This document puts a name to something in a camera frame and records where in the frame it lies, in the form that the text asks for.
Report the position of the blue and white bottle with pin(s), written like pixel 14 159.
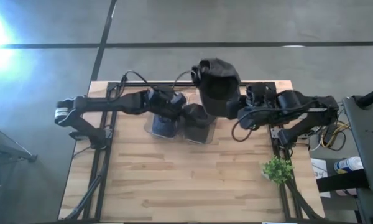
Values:
pixel 348 165

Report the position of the navy blue cap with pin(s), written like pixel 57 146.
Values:
pixel 164 126

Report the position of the clear plastic bin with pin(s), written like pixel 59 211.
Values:
pixel 202 133
pixel 163 127

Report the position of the white paper sheet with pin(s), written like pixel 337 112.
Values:
pixel 320 169

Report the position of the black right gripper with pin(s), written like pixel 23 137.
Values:
pixel 256 102

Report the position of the black pole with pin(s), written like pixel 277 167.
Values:
pixel 371 98

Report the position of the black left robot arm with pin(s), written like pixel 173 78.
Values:
pixel 112 104

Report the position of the dark brown cap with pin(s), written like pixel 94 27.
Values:
pixel 219 84

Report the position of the black aluminium frame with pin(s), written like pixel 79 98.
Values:
pixel 105 174

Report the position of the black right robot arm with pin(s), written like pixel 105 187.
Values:
pixel 304 112

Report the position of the grey cart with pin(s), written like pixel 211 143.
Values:
pixel 366 140

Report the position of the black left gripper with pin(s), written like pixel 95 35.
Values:
pixel 166 102

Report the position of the black cap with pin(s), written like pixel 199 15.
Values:
pixel 199 121

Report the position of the small green artificial plant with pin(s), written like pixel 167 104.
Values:
pixel 277 169

